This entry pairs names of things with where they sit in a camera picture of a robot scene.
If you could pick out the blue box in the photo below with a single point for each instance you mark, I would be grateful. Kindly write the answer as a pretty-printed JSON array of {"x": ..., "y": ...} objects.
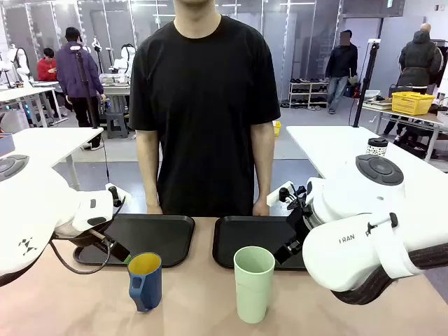
[{"x": 5, "y": 143}]

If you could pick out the person in purple jacket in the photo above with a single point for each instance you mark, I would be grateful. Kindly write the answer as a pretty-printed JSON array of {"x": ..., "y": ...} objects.
[{"x": 71, "y": 73}]

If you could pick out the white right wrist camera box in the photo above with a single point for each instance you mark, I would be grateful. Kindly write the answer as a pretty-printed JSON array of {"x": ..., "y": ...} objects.
[{"x": 276, "y": 196}]

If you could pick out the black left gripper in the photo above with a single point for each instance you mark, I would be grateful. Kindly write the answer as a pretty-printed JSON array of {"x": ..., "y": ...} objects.
[{"x": 92, "y": 241}]

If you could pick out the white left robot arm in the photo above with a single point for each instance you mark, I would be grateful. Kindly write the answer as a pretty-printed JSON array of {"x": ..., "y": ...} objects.
[{"x": 35, "y": 210}]

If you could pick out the large yellow basket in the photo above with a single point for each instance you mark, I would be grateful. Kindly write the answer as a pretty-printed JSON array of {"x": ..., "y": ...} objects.
[{"x": 411, "y": 103}]

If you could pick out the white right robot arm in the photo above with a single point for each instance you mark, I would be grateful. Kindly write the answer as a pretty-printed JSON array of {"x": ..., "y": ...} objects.
[{"x": 350, "y": 245}]

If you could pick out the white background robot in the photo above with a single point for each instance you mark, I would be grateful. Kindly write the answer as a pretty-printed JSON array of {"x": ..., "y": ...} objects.
[
  {"x": 124, "y": 59},
  {"x": 19, "y": 63}
]

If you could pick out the white side table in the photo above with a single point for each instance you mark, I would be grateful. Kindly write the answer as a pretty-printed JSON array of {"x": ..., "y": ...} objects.
[
  {"x": 42, "y": 143},
  {"x": 332, "y": 147}
]

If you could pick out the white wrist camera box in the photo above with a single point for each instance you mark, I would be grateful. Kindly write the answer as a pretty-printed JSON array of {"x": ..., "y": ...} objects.
[
  {"x": 120, "y": 196},
  {"x": 276, "y": 196}
]

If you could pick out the person in jeans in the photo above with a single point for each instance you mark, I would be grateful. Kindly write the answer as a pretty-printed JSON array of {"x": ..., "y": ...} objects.
[{"x": 341, "y": 63}]

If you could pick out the white shoe rack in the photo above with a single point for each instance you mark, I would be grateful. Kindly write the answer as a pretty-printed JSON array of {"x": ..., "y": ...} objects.
[{"x": 309, "y": 94}]

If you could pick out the spotted cup black lid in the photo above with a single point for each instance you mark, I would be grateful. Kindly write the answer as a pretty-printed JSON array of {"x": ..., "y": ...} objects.
[{"x": 377, "y": 147}]

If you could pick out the light green tumbler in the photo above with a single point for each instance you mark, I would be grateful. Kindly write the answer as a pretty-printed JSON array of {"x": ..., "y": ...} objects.
[{"x": 253, "y": 294}]

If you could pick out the black braided right arm sleeve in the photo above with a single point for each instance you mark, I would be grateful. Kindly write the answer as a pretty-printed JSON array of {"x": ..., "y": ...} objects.
[{"x": 430, "y": 255}]

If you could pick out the person's left hand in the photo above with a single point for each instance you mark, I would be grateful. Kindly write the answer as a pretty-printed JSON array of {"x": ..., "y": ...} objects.
[{"x": 260, "y": 208}]

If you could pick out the grey step stool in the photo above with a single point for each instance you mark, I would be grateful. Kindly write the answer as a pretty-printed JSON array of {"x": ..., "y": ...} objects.
[{"x": 117, "y": 124}]

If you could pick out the person's right forearm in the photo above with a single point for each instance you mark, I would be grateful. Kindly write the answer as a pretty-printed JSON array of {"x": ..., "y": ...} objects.
[{"x": 148, "y": 164}]

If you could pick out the person in red top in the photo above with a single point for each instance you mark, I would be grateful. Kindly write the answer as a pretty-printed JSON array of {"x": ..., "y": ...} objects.
[{"x": 45, "y": 70}]

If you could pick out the white background desk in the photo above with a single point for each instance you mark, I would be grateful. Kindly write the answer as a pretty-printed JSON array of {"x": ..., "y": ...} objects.
[{"x": 21, "y": 92}]

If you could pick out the small yellow basket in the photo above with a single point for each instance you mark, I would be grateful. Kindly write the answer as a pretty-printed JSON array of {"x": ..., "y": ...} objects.
[{"x": 277, "y": 129}]

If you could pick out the background table with basket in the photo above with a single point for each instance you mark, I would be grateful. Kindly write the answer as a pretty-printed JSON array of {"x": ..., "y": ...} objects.
[{"x": 420, "y": 119}]

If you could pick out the blue mug yellow inside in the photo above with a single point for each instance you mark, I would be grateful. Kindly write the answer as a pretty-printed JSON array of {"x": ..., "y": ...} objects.
[{"x": 148, "y": 287}]

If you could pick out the person's left forearm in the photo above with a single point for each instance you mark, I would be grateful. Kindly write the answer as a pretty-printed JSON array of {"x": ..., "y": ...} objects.
[{"x": 263, "y": 161}]

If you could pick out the black plastic tray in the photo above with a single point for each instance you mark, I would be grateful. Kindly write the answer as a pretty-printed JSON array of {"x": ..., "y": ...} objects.
[
  {"x": 245, "y": 234},
  {"x": 157, "y": 238}
]

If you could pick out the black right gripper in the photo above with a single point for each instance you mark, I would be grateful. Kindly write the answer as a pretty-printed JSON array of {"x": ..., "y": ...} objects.
[{"x": 301, "y": 220}]

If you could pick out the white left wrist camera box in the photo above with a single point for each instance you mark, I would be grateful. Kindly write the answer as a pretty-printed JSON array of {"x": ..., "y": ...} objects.
[{"x": 120, "y": 196}]

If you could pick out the person in black t-shirt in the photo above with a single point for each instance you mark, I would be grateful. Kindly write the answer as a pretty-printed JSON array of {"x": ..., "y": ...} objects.
[{"x": 206, "y": 122}]

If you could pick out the person's right hand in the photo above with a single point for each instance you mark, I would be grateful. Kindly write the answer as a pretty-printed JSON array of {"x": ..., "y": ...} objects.
[{"x": 154, "y": 209}]

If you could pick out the black camera pole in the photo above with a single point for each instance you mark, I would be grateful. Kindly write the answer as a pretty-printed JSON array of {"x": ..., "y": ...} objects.
[
  {"x": 364, "y": 84},
  {"x": 85, "y": 87}
]

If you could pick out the person in black puffer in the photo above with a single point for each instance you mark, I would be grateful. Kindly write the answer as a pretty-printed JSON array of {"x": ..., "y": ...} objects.
[{"x": 418, "y": 59}]

